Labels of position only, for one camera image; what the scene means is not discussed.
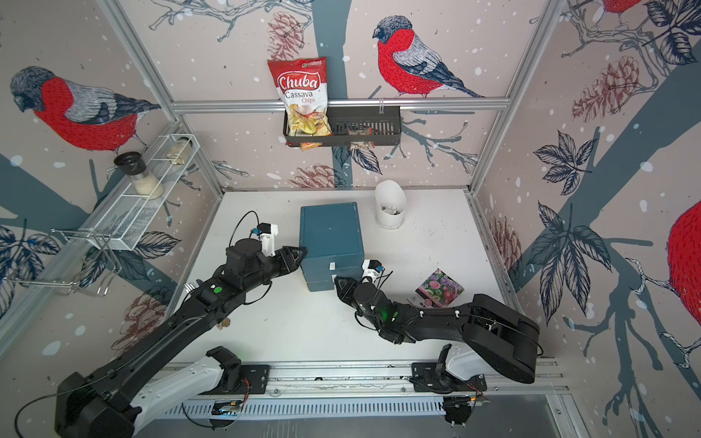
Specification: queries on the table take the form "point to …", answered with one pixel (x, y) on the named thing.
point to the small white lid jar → (180, 151)
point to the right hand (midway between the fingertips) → (334, 281)
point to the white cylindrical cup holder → (391, 203)
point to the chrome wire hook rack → (108, 245)
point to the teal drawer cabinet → (331, 235)
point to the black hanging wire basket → (352, 126)
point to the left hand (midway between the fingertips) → (307, 248)
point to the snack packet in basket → (361, 132)
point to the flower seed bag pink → (438, 290)
